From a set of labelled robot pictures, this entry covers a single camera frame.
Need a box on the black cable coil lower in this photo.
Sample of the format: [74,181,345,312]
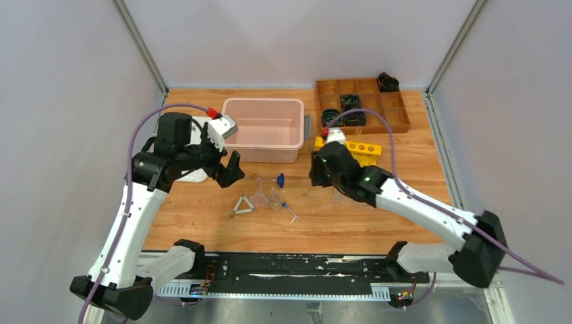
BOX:
[345,108,368,128]

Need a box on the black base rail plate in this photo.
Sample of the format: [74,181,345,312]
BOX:
[147,251,431,301]

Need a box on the blue capped tube front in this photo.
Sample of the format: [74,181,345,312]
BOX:
[282,202,301,223]

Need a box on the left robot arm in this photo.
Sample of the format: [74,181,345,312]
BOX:
[70,112,245,321]

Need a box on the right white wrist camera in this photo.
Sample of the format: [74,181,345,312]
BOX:
[324,128,346,145]

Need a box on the wooden compartment tray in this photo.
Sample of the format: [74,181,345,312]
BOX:
[315,78,411,135]

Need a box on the yellow test tube rack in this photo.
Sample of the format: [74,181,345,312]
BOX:
[312,136,382,170]

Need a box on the white bin lid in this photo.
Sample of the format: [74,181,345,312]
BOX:
[177,116,211,183]

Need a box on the small glass beaker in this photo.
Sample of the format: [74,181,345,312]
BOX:
[268,193,283,213]

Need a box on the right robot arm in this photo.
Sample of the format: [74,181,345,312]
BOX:
[309,142,507,288]

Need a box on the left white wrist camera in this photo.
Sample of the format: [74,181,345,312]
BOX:
[206,115,238,152]

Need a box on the pink plastic bin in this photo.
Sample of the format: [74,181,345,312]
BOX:
[223,98,306,163]

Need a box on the black cable coil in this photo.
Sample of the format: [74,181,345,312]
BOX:
[321,108,344,128]
[345,108,368,128]
[340,94,363,112]

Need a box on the black cable coil left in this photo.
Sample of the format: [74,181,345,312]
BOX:
[321,108,344,128]

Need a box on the clear plastic funnel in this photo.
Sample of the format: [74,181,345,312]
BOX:
[250,178,268,209]

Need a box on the black cable coil middle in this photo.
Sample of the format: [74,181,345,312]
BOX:
[340,94,363,112]

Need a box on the white clay triangle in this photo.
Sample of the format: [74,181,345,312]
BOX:
[233,196,254,215]

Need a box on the black cable coil corner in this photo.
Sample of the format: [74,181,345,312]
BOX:
[377,72,399,92]

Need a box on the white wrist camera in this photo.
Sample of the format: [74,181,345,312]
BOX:
[206,115,238,152]
[324,128,346,145]

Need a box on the clear plastic well plate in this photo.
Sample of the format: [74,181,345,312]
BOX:
[333,188,373,212]

